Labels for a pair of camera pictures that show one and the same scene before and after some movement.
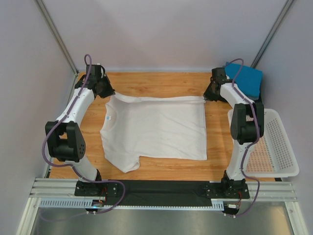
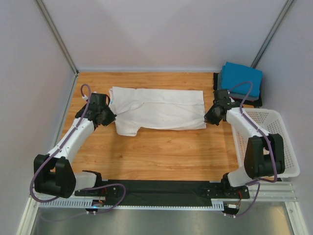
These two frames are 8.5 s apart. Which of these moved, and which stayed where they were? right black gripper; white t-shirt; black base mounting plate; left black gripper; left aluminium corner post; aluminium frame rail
Moved: right black gripper; left black gripper; white t-shirt
Stayed: black base mounting plate; aluminium frame rail; left aluminium corner post
